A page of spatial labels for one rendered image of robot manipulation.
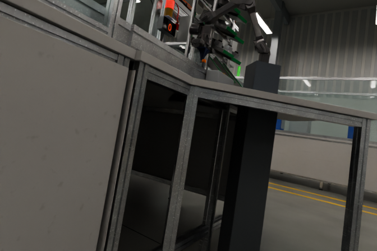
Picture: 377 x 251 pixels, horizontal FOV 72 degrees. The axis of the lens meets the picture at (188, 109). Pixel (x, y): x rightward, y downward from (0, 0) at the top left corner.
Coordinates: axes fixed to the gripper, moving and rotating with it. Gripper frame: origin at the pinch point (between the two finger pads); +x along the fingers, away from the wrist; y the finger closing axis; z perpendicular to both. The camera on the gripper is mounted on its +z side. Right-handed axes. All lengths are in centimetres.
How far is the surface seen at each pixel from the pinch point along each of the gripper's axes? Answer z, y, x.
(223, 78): -21.6, 13.3, 16.8
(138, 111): -22, 71, 42
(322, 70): 6, -846, -234
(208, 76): -16.6, 18.9, 17.7
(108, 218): -22, 74, 74
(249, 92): -41, 28, 26
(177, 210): -24, 41, 77
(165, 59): -15, 53, 20
